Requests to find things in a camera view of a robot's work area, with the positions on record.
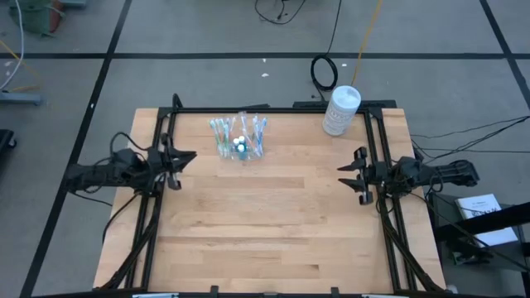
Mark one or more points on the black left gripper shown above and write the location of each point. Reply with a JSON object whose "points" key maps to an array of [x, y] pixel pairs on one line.
{"points": [[161, 161]]}

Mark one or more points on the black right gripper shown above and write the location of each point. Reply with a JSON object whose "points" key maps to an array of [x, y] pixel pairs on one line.
{"points": [[379, 174]]}

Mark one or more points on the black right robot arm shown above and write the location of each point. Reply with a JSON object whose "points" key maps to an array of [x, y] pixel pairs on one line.
{"points": [[455, 174]]}

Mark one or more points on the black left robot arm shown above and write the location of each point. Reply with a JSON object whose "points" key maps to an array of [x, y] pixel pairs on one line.
{"points": [[95, 176]]}

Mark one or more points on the white wipes canister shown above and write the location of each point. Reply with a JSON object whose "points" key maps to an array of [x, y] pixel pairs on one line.
{"points": [[341, 109]]}

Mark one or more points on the white manual booklet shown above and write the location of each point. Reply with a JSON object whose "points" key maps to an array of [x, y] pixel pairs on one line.
{"points": [[476, 205]]}

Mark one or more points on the silver corner plate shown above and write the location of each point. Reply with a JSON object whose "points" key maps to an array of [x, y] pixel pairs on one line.
{"points": [[155, 295]]}

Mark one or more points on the black equipment stand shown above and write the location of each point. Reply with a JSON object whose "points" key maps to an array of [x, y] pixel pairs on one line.
{"points": [[497, 220]]}

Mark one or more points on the grey floor base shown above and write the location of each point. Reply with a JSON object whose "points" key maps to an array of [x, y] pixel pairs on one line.
{"points": [[20, 98]]}

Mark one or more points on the black floor object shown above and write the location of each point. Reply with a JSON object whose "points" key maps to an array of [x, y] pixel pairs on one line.
{"points": [[6, 140]]}

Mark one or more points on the green bag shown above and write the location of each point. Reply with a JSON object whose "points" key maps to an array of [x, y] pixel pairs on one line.
{"points": [[37, 16]]}

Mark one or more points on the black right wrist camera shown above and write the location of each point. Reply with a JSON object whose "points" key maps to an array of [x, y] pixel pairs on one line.
{"points": [[410, 167]]}

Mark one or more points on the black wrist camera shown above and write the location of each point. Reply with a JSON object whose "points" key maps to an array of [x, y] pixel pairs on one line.
{"points": [[410, 167], [126, 158]]}

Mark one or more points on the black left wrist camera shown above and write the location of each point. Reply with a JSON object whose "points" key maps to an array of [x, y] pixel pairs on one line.
{"points": [[126, 158]]}

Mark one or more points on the black aluminium table frame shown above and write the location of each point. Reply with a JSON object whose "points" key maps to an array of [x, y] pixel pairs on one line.
{"points": [[269, 110]]}

